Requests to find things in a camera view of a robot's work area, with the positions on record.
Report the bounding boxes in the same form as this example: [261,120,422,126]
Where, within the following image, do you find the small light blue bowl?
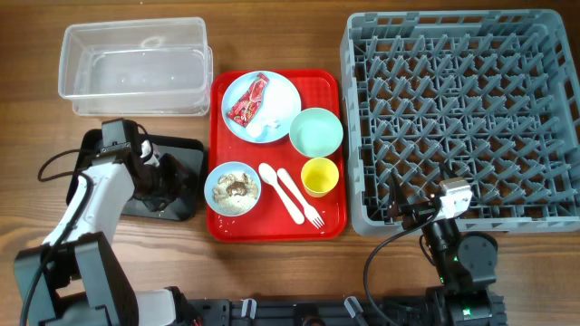
[204,161,261,217]

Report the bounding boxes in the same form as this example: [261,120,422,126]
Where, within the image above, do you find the yellow plastic cup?
[301,158,340,197]

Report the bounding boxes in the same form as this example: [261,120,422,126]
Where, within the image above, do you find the light blue round plate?
[220,71,302,144]

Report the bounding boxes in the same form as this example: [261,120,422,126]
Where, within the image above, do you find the mint green bowl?
[289,108,343,158]

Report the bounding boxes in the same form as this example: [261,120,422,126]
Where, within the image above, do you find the cream plastic spoon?
[258,163,305,225]

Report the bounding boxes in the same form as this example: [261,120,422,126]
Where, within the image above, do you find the black plastic waste tray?
[65,128,206,223]

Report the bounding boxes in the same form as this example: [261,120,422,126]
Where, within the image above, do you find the grey plastic dishwasher rack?
[340,9,579,237]

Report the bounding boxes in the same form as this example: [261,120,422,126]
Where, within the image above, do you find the red snack wrapper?
[227,72,269,128]

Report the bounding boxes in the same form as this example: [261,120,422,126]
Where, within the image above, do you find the leftover rice and food scraps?
[212,171,259,216]

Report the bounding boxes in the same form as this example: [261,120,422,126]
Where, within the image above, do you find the cream plastic fork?
[276,168,324,229]

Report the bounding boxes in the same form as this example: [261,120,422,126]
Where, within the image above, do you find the clear plastic waste bin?
[58,17,214,116]

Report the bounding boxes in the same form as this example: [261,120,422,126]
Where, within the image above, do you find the red plastic serving tray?
[207,69,348,243]

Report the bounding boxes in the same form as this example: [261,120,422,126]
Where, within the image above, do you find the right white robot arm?
[387,167,507,325]

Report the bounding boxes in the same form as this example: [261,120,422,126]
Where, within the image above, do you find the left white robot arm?
[14,119,204,325]

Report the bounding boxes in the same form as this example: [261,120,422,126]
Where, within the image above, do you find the white tissue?
[246,118,280,139]

